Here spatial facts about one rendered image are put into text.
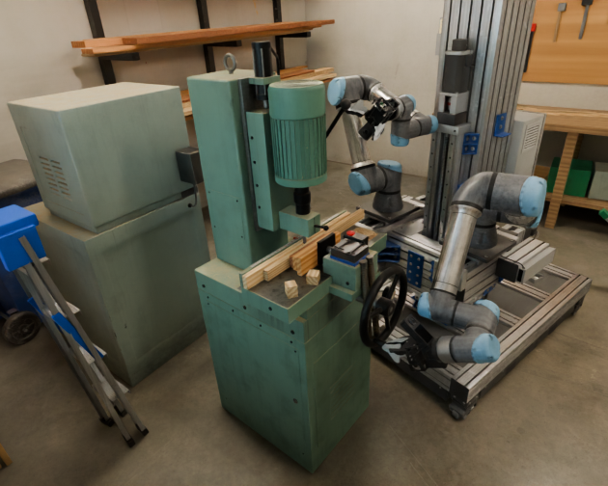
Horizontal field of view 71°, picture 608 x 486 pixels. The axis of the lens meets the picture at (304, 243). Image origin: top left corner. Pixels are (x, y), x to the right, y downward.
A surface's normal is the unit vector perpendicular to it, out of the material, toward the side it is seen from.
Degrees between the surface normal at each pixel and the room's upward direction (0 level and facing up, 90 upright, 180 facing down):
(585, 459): 0
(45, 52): 90
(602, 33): 90
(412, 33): 90
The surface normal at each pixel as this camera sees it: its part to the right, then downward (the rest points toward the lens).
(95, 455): -0.05, -0.87
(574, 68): -0.59, 0.41
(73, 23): 0.81, 0.25
